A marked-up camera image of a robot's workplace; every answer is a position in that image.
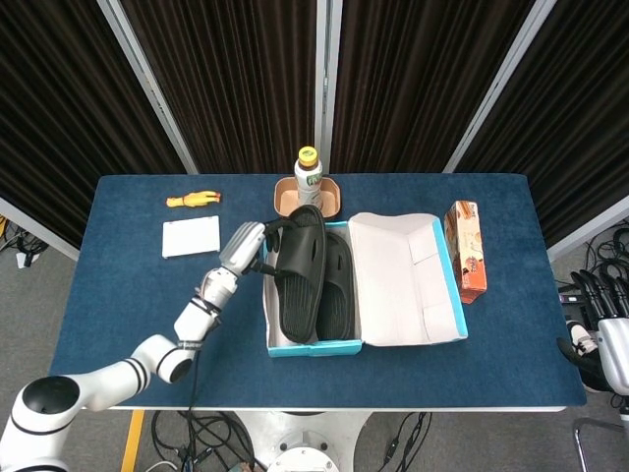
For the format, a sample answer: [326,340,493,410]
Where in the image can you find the grey metal floor frame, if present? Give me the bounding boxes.
[573,417,629,472]

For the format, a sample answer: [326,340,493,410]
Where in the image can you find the yellow floor tape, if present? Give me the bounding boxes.
[120,410,146,472]

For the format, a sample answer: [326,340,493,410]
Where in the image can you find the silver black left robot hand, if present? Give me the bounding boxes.
[217,218,296,276]

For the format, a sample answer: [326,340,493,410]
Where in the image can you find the yellow rubber chicken toy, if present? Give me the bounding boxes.
[165,191,223,209]

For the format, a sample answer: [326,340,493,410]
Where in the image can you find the tan rounded tray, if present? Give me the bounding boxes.
[273,177,343,220]

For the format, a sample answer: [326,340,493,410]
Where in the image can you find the grey partition rail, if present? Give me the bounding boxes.
[545,196,629,262]
[0,196,81,262]

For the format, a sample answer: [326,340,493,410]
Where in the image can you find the dark blue table mat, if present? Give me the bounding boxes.
[41,172,589,409]

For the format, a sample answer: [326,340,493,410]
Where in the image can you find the orange snack box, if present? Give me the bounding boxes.
[444,200,489,305]

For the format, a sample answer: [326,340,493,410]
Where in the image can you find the white flat box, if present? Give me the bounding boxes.
[161,214,221,259]

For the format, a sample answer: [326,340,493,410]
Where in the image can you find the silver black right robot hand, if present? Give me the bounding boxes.
[557,268,629,394]

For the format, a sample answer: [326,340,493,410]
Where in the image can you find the dark ribbed partition panel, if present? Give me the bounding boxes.
[331,0,537,174]
[456,0,629,247]
[0,0,193,250]
[120,0,325,174]

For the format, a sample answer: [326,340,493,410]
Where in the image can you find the black floor cable bundle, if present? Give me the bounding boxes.
[377,411,433,472]
[149,410,266,472]
[554,223,629,296]
[0,215,50,269]

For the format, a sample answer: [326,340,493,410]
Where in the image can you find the black slipper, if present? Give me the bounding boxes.
[274,205,328,344]
[316,231,356,341]

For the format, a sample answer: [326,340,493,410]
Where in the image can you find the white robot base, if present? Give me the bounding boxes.
[230,410,374,472]

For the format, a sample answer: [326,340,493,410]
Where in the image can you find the light blue shoe box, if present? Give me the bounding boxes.
[262,211,469,358]

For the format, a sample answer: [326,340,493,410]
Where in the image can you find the grey partition post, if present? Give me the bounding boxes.
[314,0,344,174]
[96,0,200,174]
[441,0,559,174]

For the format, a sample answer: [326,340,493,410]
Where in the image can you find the yellow capped drink bottle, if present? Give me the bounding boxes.
[293,146,324,210]

